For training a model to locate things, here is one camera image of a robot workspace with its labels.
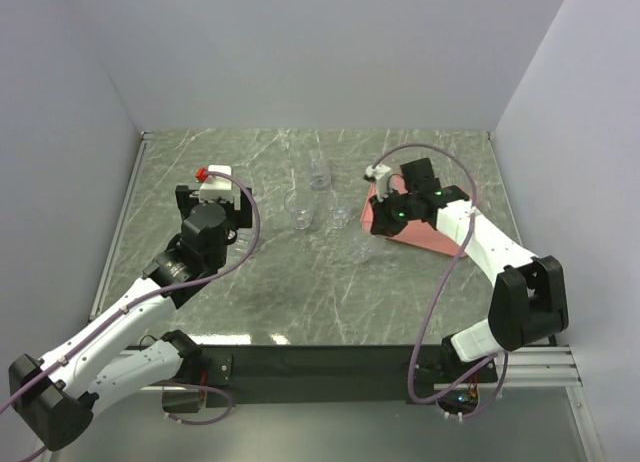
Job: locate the pink plastic tray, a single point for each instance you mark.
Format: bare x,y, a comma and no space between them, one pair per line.
421,233

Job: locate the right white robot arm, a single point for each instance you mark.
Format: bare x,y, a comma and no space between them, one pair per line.
528,300

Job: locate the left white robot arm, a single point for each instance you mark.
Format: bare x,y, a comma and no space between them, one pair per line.
60,393

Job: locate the tall clear glass far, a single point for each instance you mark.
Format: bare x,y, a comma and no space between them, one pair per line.
320,174

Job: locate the clear glass centre left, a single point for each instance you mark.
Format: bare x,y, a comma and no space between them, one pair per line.
300,206

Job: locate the clear glass centre right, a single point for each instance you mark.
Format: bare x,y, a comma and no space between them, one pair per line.
339,213

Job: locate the clear square glass lying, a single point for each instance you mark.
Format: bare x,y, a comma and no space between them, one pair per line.
244,239

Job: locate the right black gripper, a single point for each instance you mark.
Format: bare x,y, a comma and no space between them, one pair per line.
382,224

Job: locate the aluminium rail frame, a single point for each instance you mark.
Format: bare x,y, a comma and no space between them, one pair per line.
75,200

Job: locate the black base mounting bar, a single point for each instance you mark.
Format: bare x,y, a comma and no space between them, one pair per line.
276,374

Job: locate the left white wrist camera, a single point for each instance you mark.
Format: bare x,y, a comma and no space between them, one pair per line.
215,188

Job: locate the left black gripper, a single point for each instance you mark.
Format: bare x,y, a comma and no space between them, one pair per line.
239,218

